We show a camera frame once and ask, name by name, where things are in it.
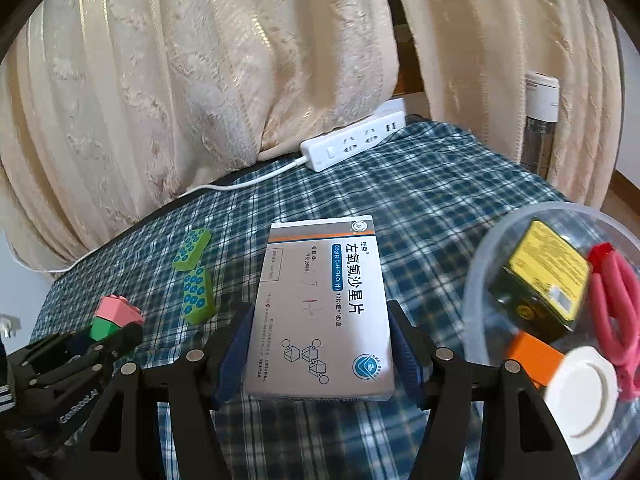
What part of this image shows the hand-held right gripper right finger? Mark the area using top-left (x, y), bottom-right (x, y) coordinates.
top-left (387, 301), bottom-right (571, 480)

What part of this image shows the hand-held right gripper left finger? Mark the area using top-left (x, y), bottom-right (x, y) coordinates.
top-left (75, 304), bottom-right (257, 480)

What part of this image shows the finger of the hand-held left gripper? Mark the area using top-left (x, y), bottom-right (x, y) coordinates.
top-left (9, 332), bottom-right (96, 368)
top-left (75, 324), bottom-right (144, 368)

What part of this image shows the plain green toy block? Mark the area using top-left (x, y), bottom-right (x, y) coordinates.
top-left (89, 316), bottom-right (125, 345)

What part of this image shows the pink toy block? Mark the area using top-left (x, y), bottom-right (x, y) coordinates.
top-left (94, 295), bottom-right (146, 332)

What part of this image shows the white medicine box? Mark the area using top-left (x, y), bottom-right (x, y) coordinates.
top-left (244, 214), bottom-right (394, 404)

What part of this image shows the orange toy block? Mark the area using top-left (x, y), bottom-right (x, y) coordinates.
top-left (502, 332), bottom-right (567, 392)

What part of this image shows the clear plastic bowl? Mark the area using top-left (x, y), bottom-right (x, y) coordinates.
top-left (460, 202), bottom-right (640, 480)

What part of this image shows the yellow and black box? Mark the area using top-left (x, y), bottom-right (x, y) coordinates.
top-left (487, 217), bottom-right (594, 347)

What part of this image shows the white round lid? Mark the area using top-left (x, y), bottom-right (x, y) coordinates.
top-left (542, 347), bottom-right (622, 455)

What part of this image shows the green studded toy block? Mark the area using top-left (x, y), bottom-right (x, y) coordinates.
top-left (172, 228), bottom-right (212, 272)
top-left (181, 265), bottom-right (217, 325)

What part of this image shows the blue plaid tablecloth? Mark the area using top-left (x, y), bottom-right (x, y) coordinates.
top-left (30, 115), bottom-right (596, 480)

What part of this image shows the white power strip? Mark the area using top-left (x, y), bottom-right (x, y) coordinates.
top-left (299, 114), bottom-right (407, 173)

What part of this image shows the cream patterned curtain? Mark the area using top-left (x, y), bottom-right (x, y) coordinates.
top-left (392, 0), bottom-right (623, 211)
top-left (0, 0), bottom-right (403, 273)

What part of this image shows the clear bottle with white cap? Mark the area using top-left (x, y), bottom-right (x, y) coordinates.
top-left (519, 72), bottom-right (562, 183)

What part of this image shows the brown wooden furniture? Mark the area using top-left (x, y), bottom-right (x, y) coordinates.
top-left (391, 20), bottom-right (427, 100)

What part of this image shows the white wall plug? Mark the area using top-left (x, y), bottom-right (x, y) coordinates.
top-left (0, 312), bottom-right (24, 342)

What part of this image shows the white power cable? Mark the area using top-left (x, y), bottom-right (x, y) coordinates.
top-left (7, 156), bottom-right (312, 274)

